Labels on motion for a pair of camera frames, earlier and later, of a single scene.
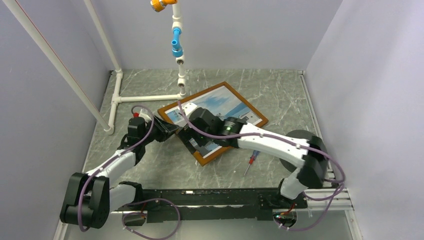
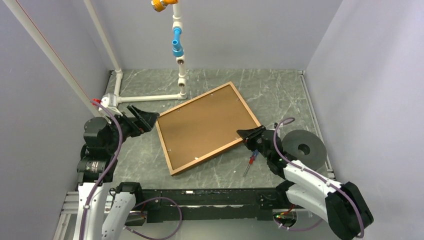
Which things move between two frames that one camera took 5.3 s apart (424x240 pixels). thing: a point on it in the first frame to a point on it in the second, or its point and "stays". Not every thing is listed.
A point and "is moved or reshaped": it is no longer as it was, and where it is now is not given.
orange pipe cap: [159, 5] stays
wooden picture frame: [224, 101] is moved or reshaped
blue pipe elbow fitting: [177, 50] stays
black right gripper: [185, 135] to [249, 136]
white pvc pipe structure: [108, 127] stays
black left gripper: [165, 129] to [143, 120]
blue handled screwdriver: [252, 158] stays
